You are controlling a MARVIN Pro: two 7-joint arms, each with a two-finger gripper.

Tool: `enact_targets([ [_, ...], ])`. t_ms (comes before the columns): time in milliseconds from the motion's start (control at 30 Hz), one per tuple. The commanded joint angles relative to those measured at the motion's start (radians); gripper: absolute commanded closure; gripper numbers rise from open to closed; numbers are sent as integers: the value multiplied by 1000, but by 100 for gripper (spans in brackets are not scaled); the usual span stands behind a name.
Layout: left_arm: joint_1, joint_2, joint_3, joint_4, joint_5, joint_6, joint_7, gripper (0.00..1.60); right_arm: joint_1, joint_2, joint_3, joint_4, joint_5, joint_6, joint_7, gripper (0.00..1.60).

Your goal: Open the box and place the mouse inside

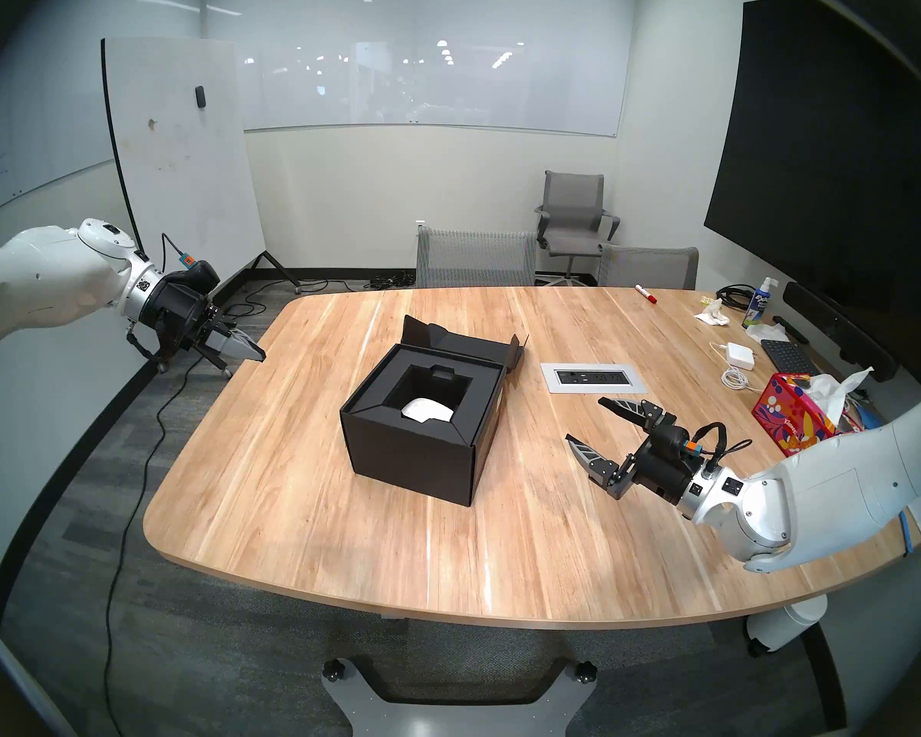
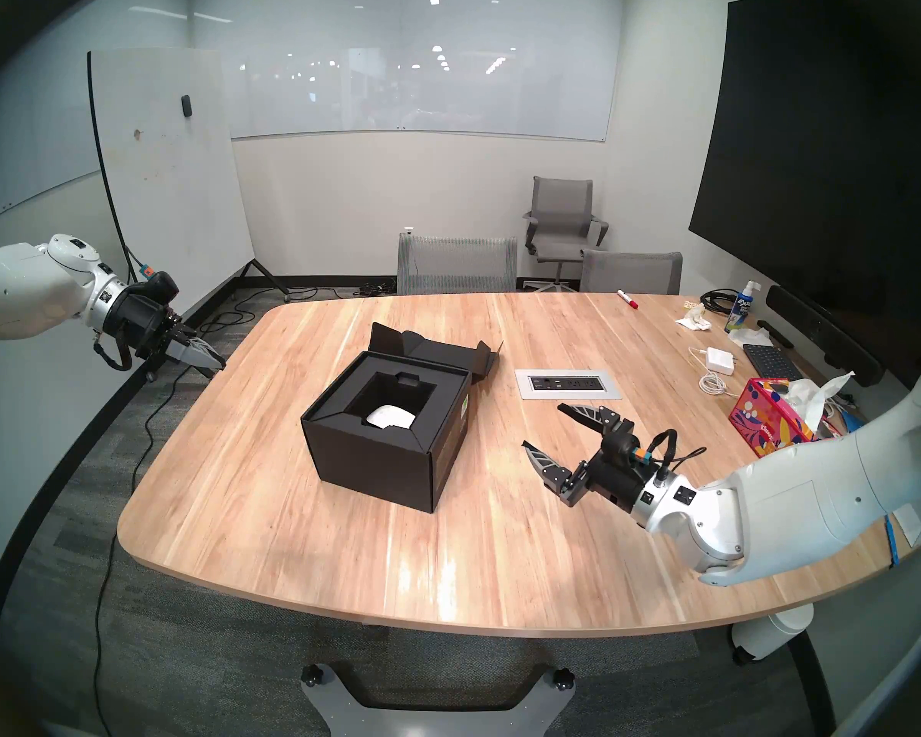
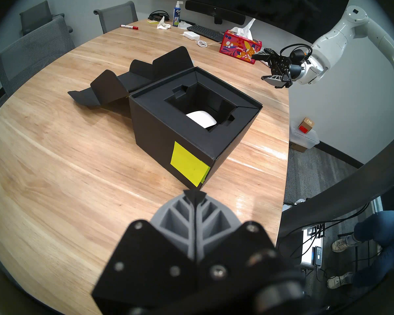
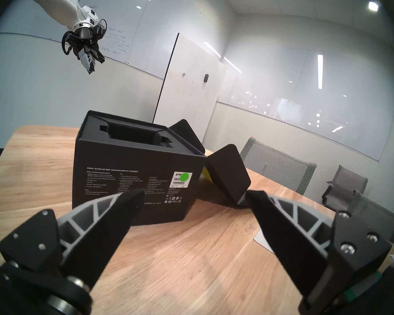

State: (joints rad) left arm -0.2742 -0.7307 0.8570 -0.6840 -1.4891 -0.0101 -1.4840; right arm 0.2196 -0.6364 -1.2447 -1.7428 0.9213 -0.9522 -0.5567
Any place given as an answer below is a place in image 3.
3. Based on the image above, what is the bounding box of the whiteboard cleaner spray bottle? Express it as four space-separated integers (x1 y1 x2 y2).
172 1 184 27

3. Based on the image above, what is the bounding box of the colourful red tissue box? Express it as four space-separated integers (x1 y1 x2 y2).
219 30 262 65

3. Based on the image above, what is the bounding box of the white computer mouse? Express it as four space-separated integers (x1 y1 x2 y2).
186 111 217 129

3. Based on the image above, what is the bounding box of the black keyboard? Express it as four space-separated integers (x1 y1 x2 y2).
186 25 224 42

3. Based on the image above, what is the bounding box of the large black wall screen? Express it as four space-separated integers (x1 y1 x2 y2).
125 0 353 44

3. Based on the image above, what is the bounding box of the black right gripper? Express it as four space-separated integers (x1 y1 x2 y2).
252 48 306 89

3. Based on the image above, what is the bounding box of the grey fabric chair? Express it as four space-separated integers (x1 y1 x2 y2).
93 1 139 34

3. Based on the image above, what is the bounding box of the clear plastic container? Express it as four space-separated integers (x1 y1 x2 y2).
289 124 320 150

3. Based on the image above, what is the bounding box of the coiled black cable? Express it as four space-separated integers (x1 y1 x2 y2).
148 10 170 22

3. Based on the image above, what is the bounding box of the grey ribbed mesh chair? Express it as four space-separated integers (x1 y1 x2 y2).
0 16 76 97

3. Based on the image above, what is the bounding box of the blue jeans leg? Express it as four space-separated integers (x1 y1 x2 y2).
353 210 394 242
351 244 394 288

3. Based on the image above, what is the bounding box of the beige sneaker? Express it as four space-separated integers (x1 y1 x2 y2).
327 272 354 289
331 236 361 253

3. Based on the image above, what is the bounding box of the small brown carton red label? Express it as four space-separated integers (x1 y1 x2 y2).
298 117 315 134

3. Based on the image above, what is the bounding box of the white tissue in box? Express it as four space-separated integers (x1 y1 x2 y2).
230 18 256 41

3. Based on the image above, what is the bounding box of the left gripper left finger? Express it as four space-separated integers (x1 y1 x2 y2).
91 189 197 313

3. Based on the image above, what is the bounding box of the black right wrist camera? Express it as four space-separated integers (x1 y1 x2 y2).
289 49 311 63

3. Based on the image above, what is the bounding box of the black cardboard box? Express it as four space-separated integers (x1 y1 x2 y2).
68 46 263 190

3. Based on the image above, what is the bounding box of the chartreuse sticky note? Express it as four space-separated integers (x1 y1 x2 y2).
170 141 211 187

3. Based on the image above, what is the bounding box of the grey office chair with armrests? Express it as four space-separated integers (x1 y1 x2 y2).
19 0 73 36

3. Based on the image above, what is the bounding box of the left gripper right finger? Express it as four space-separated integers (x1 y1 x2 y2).
196 190 283 285

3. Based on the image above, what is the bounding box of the white floor power unit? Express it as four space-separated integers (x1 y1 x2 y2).
300 227 324 269

